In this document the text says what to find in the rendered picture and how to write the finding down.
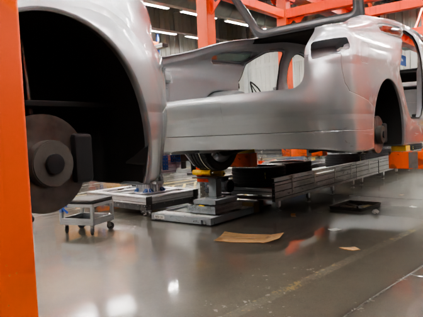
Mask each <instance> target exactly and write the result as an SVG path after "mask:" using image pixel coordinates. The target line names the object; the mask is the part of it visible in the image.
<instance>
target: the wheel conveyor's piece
mask: <svg viewBox="0 0 423 317"><path fill-rule="evenodd" d="M324 161H325V159H320V160H313V161H312V169H321V168H325V167H326V166H325V162H324ZM318 162H319V163H318ZM366 162H367V163H366ZM313 163H317V164H313ZM357 164H358V165H357ZM374 174H378V157H377V158H371V159H368V160H362V161H358V162H356V175H357V179H359V180H360V182H361V185H360V186H363V185H364V184H362V182H363V177H367V176H370V175H374Z"/></svg>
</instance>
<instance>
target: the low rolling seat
mask: <svg viewBox="0 0 423 317"><path fill-rule="evenodd" d="M108 203H109V204H110V213H95V212H94V207H96V206H101V205H104V204H108ZM67 207H71V208H80V210H81V212H80V213H77V214H73V215H70V216H66V217H64V211H65V212H66V213H67V214H68V211H66V210H65V209H64V208H62V209H60V210H59V215H60V225H64V230H65V232H66V233H68V232H69V225H78V227H79V228H84V227H85V226H90V232H91V235H94V232H95V230H94V227H95V225H98V224H101V223H104V222H107V227H108V228H109V229H113V228H114V226H115V224H114V222H112V221H111V220H113V219H114V218H115V217H114V205H113V198H112V196H76V197H75V198H74V199H73V200H72V201H71V202H70V203H69V204H68V205H66V206H65V208H67ZM84 208H90V213H85V212H84Z"/></svg>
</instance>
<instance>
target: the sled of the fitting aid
mask: <svg viewBox="0 0 423 317"><path fill-rule="evenodd" d="M238 208H242V201H239V200H235V201H231V202H227V203H222V204H218V205H209V204H191V205H188V209H189V213H203V214H219V213H224V212H226V211H231V210H234V209H238Z"/></svg>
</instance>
